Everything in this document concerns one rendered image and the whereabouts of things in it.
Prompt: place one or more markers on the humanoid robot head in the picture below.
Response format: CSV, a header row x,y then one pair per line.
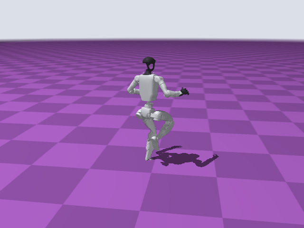
x,y
148,61

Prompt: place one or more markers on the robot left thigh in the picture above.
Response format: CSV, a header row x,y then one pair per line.
x,y
149,123

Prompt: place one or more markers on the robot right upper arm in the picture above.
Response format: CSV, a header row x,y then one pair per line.
x,y
162,85

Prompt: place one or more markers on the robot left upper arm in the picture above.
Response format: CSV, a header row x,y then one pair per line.
x,y
133,84

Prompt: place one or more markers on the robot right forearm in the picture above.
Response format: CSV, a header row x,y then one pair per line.
x,y
174,93

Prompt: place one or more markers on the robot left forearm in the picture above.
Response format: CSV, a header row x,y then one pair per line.
x,y
136,91

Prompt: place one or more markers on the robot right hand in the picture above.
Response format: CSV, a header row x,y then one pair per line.
x,y
184,91

